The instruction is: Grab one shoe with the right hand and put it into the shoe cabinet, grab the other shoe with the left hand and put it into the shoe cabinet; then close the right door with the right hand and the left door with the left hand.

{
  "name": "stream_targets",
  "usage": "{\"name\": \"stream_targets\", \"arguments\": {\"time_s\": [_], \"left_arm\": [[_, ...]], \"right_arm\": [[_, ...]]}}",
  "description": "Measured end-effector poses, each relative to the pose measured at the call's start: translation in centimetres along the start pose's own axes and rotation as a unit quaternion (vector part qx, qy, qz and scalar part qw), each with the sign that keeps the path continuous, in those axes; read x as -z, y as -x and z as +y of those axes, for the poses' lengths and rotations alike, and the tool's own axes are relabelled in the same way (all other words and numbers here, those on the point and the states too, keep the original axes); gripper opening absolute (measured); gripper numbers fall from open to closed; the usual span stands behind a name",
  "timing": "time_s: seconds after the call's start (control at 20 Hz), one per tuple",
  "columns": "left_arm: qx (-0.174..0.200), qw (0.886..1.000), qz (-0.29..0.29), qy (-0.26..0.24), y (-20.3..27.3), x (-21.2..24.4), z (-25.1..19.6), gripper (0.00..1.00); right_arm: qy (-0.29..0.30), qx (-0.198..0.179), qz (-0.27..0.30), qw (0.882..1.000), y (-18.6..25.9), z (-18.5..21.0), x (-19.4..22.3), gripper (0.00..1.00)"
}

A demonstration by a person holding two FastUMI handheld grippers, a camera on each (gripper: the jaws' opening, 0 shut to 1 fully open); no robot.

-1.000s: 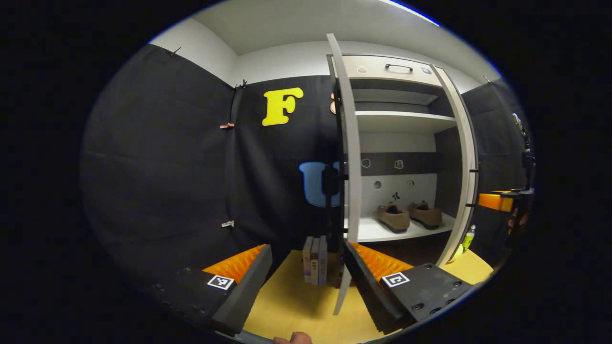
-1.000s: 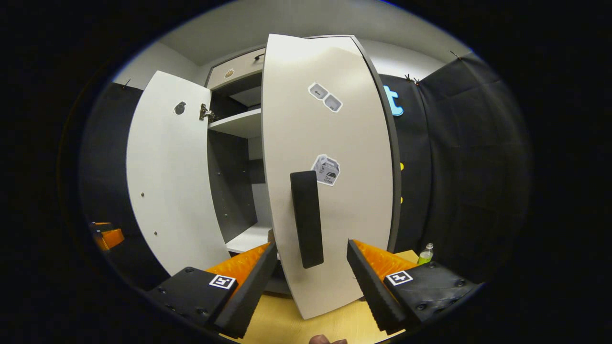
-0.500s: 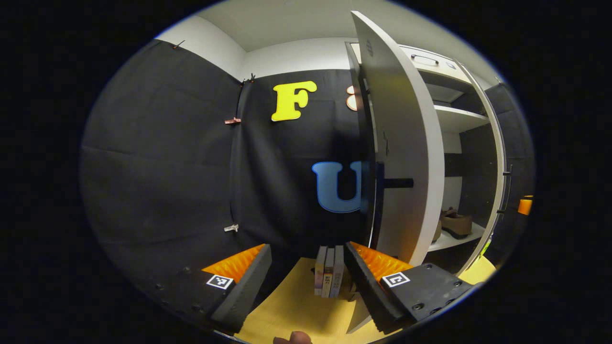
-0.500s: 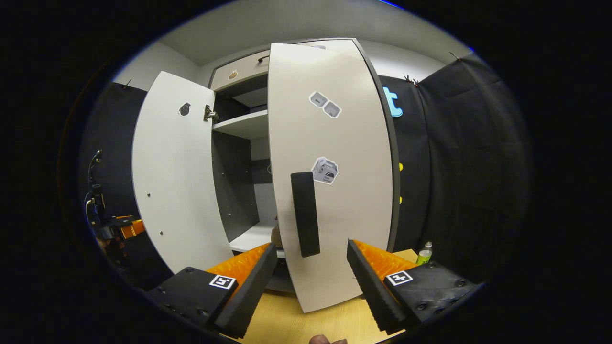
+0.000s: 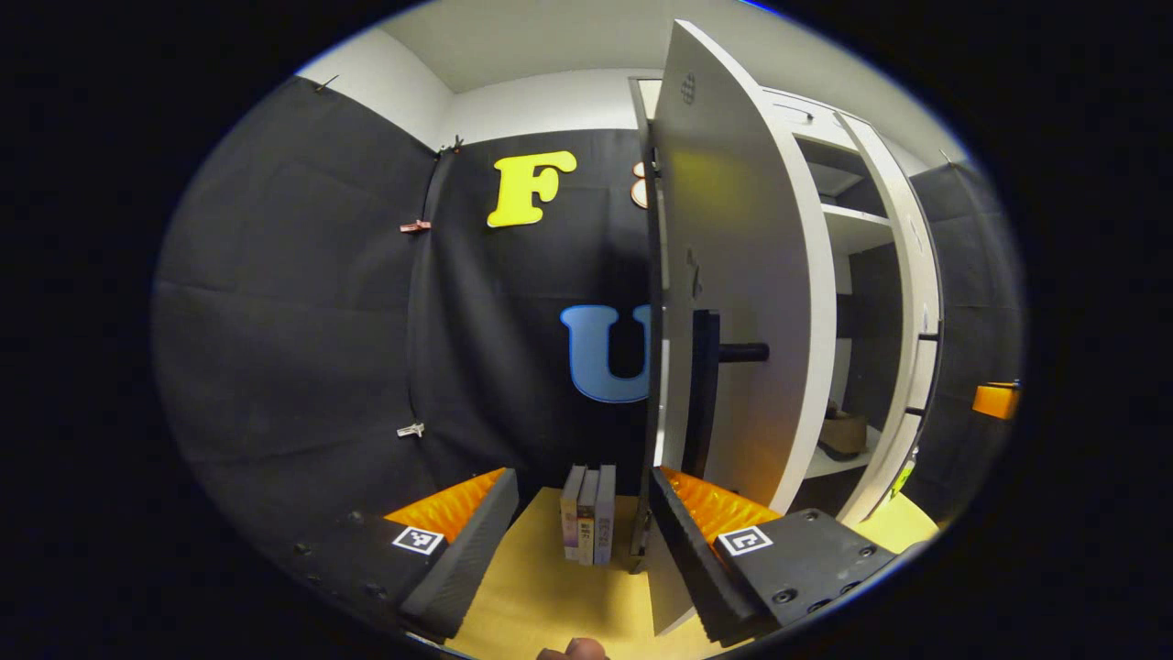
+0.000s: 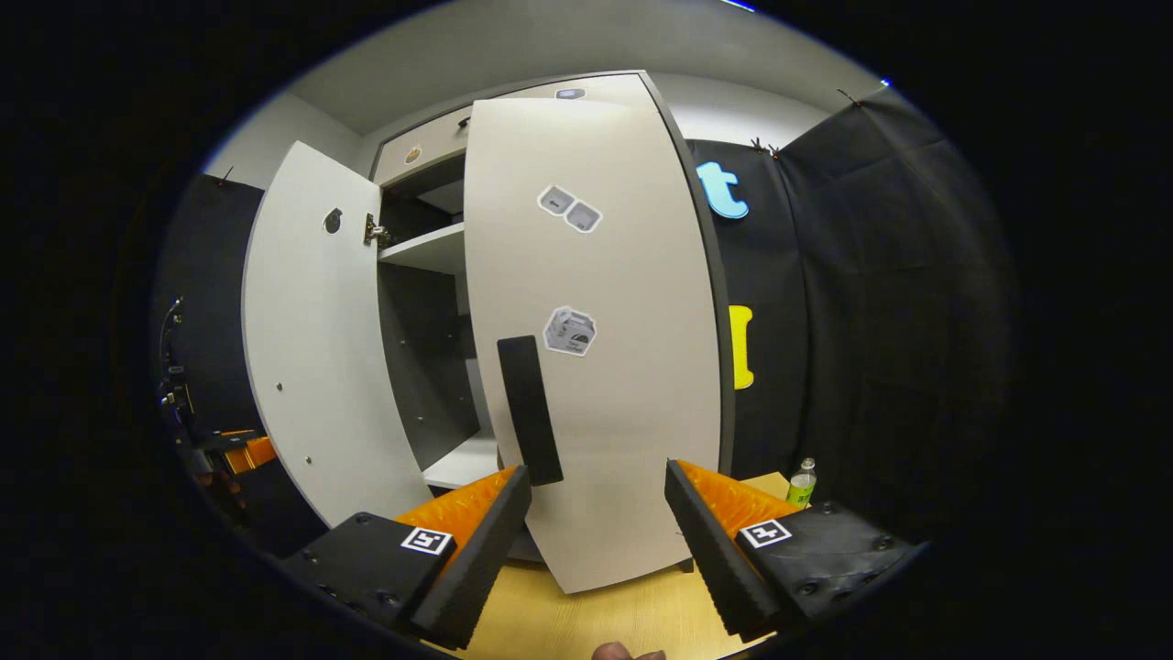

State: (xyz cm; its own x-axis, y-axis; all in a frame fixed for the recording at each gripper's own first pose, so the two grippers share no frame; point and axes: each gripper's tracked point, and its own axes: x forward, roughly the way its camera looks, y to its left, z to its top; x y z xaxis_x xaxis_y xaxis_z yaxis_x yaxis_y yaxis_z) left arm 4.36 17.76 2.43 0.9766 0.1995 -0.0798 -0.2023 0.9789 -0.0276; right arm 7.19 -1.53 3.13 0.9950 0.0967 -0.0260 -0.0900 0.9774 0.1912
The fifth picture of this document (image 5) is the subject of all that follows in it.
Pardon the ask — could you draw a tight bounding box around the brown fuzzy shoe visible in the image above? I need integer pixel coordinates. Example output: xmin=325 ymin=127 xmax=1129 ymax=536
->
xmin=818 ymin=401 xmax=870 ymax=457

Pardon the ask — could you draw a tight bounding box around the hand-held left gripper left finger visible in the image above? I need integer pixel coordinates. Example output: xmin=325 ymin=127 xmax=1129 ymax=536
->
xmin=293 ymin=467 xmax=521 ymax=641

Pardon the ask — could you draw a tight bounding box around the white shoe cabinet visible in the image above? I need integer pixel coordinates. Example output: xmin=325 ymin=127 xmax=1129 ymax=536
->
xmin=761 ymin=85 xmax=917 ymax=482

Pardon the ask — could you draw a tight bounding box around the tan spine book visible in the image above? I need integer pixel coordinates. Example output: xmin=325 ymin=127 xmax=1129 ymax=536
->
xmin=577 ymin=468 xmax=601 ymax=567

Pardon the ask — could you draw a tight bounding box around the black backdrop cloth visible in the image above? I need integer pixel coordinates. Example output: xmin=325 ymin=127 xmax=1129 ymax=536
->
xmin=151 ymin=75 xmax=1027 ymax=551

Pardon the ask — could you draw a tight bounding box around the yellow round pad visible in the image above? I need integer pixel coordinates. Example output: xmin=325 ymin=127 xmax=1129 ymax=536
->
xmin=848 ymin=493 xmax=942 ymax=554

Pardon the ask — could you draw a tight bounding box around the white cabinet drawer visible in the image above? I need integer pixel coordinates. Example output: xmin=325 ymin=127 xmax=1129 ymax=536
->
xmin=762 ymin=87 xmax=872 ymax=138

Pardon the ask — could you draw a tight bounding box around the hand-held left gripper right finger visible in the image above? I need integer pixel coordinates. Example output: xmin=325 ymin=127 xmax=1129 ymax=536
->
xmin=647 ymin=466 xmax=897 ymax=647

